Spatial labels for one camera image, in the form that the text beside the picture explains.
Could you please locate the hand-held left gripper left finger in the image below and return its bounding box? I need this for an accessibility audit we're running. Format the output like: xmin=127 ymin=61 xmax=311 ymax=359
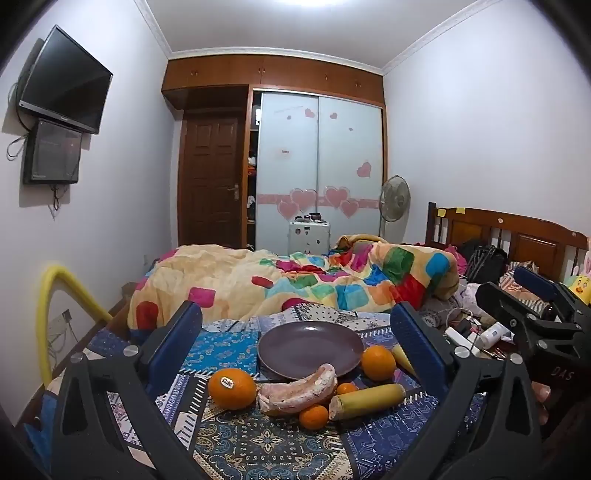
xmin=50 ymin=300 xmax=218 ymax=480

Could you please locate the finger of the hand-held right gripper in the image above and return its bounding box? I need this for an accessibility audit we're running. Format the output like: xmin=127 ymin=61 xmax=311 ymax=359
xmin=475 ymin=281 xmax=583 ymax=365
xmin=513 ymin=266 xmax=591 ymax=324

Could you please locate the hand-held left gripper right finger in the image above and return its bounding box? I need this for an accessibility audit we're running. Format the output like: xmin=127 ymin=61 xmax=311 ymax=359
xmin=390 ymin=302 xmax=543 ymax=480

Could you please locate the plain large orange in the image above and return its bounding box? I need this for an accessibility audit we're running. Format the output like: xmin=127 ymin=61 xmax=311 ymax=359
xmin=361 ymin=345 xmax=397 ymax=381

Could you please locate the large orange with sticker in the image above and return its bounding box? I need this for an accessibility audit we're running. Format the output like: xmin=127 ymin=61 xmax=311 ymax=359
xmin=208 ymin=368 xmax=257 ymax=411

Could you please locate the purple plate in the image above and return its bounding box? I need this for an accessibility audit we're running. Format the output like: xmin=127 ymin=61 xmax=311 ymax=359
xmin=257 ymin=322 xmax=365 ymax=380

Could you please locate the pink pork belly slab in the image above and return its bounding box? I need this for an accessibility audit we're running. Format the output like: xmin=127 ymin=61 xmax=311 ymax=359
xmin=257 ymin=363 xmax=338 ymax=416

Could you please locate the person's right hand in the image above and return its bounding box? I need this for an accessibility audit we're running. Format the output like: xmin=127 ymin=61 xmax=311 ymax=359
xmin=531 ymin=382 xmax=551 ymax=426

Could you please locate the striped cloth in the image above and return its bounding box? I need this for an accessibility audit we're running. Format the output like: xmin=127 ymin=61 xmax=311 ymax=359
xmin=501 ymin=270 xmax=555 ymax=315

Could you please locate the pink floral cloth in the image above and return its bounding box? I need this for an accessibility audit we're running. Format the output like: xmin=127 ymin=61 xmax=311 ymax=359
xmin=462 ymin=282 xmax=486 ymax=319

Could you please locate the white bottle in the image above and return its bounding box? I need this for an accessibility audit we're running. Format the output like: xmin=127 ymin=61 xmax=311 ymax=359
xmin=478 ymin=322 xmax=509 ymax=349

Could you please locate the black backpack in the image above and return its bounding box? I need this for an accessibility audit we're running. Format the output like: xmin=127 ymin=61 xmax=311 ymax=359
xmin=466 ymin=244 xmax=509 ymax=283

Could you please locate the grey cloth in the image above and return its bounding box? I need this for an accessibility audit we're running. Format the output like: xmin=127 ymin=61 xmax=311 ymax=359
xmin=418 ymin=295 xmax=462 ymax=328

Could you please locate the wooden headboard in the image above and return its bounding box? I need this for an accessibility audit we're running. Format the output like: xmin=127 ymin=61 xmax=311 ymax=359
xmin=425 ymin=202 xmax=589 ymax=282

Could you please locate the yellow plush toy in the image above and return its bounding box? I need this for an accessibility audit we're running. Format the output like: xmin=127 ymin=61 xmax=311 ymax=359
xmin=567 ymin=272 xmax=591 ymax=305

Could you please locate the white power strip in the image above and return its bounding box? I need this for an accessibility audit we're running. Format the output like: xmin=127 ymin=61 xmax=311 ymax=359
xmin=445 ymin=323 xmax=481 ymax=356

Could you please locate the colourful patchwork blanket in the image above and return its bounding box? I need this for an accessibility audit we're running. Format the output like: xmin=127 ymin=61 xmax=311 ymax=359
xmin=128 ymin=234 xmax=462 ymax=330

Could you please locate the blue patterned bed sheet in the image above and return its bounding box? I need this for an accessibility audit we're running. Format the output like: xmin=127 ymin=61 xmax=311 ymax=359
xmin=23 ymin=309 xmax=490 ymax=480

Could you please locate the yellow foam tube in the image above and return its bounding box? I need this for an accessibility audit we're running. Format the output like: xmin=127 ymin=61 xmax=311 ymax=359
xmin=38 ymin=264 xmax=114 ymax=386

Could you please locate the standing electric fan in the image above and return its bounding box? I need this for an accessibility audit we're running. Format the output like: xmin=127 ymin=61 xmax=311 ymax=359
xmin=379 ymin=175 xmax=411 ymax=241

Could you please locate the white hard case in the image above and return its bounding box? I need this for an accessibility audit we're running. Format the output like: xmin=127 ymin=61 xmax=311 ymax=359
xmin=288 ymin=220 xmax=331 ymax=256

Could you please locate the brown wooden door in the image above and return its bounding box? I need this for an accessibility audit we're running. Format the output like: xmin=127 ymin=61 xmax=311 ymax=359
xmin=178 ymin=111 xmax=243 ymax=250

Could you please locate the wooden wardrobe with heart stickers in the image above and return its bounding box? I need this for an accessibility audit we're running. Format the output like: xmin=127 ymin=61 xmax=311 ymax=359
xmin=161 ymin=54 xmax=386 ymax=252

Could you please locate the small wall monitor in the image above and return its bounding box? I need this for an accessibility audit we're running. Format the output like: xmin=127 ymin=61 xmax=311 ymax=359
xmin=23 ymin=119 xmax=84 ymax=185

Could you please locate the black wall television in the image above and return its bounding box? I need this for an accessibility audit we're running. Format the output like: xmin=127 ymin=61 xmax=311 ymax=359
xmin=17 ymin=25 xmax=114 ymax=134

